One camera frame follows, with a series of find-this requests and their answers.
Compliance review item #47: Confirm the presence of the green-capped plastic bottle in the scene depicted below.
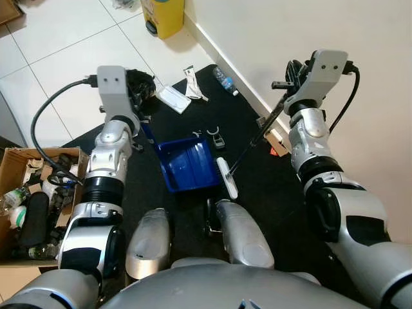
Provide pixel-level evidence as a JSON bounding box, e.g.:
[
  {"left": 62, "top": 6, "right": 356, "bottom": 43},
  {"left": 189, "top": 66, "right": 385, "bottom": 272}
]
[{"left": 0, "top": 186, "right": 31, "bottom": 217}]

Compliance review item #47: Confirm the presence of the black pouch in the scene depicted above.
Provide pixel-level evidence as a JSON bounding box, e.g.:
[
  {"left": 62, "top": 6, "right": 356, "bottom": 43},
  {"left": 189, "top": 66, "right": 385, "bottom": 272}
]
[{"left": 17, "top": 191, "right": 52, "bottom": 250}]

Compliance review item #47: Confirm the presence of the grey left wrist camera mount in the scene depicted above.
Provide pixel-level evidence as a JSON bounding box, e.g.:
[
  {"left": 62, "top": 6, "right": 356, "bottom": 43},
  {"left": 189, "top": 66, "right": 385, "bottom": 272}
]
[{"left": 97, "top": 66, "right": 140, "bottom": 120}]

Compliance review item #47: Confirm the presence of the crumpled black plastic bag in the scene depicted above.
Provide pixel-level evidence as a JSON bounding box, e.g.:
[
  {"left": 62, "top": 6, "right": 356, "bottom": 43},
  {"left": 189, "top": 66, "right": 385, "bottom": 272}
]
[{"left": 126, "top": 69, "right": 157, "bottom": 98}]

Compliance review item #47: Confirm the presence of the small cardboard scrap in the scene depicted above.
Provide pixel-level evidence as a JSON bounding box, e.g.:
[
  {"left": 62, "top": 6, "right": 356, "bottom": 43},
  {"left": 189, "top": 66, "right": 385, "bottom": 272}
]
[{"left": 266, "top": 127, "right": 291, "bottom": 158}]

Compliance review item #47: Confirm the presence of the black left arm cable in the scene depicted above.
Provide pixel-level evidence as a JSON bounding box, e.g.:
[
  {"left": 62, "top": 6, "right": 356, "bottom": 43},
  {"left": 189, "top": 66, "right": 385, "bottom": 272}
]
[{"left": 30, "top": 76, "right": 98, "bottom": 186}]

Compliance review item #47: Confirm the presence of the clear plastic water bottle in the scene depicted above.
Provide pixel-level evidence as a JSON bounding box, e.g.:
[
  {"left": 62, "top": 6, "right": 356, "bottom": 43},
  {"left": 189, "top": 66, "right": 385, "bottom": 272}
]
[{"left": 212, "top": 65, "right": 241, "bottom": 98}]

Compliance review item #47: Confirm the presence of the open brown cardboard box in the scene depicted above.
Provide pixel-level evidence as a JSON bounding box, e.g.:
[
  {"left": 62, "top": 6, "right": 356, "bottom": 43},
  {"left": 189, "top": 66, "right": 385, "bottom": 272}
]
[{"left": 0, "top": 147, "right": 90, "bottom": 266}]

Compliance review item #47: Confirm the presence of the brown wooden furniture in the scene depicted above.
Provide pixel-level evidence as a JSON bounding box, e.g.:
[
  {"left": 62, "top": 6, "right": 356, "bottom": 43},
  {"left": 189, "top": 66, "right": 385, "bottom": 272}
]
[{"left": 0, "top": 0, "right": 26, "bottom": 26}]

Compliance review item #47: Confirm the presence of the black and white clip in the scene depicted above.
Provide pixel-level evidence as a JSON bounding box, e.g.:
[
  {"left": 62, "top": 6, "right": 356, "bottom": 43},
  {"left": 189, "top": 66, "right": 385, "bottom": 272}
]
[{"left": 211, "top": 128, "right": 228, "bottom": 151}]

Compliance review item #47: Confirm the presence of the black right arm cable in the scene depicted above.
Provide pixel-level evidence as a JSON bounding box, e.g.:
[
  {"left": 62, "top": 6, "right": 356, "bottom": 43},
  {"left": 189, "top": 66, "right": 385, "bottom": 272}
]
[{"left": 328, "top": 63, "right": 361, "bottom": 135}]

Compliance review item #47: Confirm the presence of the grey robot torso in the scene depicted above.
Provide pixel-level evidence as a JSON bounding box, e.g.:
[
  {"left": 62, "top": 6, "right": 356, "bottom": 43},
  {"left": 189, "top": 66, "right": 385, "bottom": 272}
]
[{"left": 97, "top": 257, "right": 362, "bottom": 309}]

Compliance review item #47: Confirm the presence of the yellow plastic bin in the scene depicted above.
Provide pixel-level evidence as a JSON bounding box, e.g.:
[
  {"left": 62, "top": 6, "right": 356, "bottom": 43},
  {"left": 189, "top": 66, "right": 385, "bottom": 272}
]
[{"left": 140, "top": 0, "right": 186, "bottom": 40}]

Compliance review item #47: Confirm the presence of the silver right robot leg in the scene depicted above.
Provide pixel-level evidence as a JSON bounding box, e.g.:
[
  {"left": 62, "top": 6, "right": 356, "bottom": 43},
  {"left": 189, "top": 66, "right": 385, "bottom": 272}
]
[{"left": 214, "top": 199, "right": 276, "bottom": 270}]

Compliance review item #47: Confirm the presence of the silver robot leg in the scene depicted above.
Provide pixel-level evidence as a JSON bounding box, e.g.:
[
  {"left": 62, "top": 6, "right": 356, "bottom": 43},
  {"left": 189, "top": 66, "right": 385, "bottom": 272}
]
[
  {"left": 214, "top": 199, "right": 276, "bottom": 270},
  {"left": 125, "top": 207, "right": 172, "bottom": 281}
]

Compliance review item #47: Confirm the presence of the black floor mat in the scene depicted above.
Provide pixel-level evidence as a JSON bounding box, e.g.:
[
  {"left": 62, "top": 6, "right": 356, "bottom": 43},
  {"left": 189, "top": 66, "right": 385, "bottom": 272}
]
[{"left": 61, "top": 63, "right": 361, "bottom": 303}]

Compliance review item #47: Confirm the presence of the blue plastic dustpan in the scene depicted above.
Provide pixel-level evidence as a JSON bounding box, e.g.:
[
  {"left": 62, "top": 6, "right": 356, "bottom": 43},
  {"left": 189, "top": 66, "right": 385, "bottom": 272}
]
[{"left": 142, "top": 121, "right": 223, "bottom": 194}]

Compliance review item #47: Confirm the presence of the white-headed black-stick broom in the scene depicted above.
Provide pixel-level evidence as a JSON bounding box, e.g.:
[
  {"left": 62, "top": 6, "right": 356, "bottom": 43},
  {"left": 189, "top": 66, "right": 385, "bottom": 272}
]
[{"left": 216, "top": 95, "right": 289, "bottom": 200}]

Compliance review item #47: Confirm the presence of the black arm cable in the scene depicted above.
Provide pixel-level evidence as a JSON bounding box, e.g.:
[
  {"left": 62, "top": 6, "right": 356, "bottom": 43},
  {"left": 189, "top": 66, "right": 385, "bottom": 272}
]
[
  {"left": 328, "top": 63, "right": 361, "bottom": 135},
  {"left": 30, "top": 76, "right": 98, "bottom": 186}
]

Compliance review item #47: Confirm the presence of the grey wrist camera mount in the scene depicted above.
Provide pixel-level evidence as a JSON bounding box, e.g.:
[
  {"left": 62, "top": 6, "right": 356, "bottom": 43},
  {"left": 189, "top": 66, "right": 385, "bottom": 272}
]
[
  {"left": 283, "top": 50, "right": 350, "bottom": 114},
  {"left": 97, "top": 66, "right": 140, "bottom": 120}
]

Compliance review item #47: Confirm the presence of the silver left robot leg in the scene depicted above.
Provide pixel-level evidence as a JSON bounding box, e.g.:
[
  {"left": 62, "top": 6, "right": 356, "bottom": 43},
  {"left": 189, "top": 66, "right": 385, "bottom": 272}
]
[{"left": 125, "top": 207, "right": 172, "bottom": 281}]

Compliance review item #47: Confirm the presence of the white flat packet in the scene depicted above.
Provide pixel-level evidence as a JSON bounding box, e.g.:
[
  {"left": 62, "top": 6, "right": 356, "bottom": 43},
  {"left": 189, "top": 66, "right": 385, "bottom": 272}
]
[{"left": 154, "top": 84, "right": 192, "bottom": 115}]

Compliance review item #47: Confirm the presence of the white crumpled wrapper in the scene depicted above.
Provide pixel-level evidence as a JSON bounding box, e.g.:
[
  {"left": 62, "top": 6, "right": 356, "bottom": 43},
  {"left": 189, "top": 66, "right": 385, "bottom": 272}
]
[{"left": 182, "top": 66, "right": 209, "bottom": 102}]

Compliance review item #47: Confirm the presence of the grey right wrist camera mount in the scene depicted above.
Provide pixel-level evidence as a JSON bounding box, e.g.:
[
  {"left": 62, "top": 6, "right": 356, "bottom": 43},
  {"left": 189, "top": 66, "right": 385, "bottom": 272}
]
[{"left": 283, "top": 50, "right": 350, "bottom": 114}]

